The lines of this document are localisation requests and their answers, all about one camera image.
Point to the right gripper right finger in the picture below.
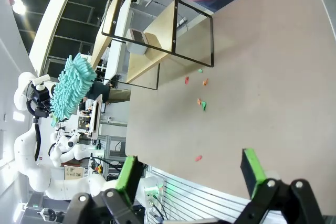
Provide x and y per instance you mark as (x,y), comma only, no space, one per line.
(253,171)

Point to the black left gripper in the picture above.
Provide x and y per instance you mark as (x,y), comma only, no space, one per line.
(39,103)

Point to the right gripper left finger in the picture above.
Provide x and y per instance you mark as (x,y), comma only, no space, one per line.
(127,176)

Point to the teal chenille duster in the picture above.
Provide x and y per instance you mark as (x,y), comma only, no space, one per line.
(73,87)

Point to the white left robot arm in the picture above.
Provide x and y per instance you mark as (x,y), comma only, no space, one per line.
(26,155)

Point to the red emergency stop button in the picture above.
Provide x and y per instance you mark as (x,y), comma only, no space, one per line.
(99,169)

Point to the paper label with codes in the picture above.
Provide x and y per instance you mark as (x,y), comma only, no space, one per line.
(74,172)

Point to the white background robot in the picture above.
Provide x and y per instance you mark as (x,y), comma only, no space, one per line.
(68,150)

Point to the wood framed monitor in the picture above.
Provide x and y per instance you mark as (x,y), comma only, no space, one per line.
(95,116)

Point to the slotted aluminium panel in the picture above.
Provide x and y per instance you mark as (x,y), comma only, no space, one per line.
(197,197)

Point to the background person dark clothes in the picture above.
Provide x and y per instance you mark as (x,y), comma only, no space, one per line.
(105,93)

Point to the large green paper scrap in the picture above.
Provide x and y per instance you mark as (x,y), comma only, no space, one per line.
(204,106)

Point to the small green paper scrap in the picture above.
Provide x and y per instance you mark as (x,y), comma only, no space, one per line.
(200,70)

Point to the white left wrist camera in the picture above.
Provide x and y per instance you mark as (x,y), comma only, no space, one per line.
(40,79)

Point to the black frame wooden shelf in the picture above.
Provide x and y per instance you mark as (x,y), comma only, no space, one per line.
(162,22)

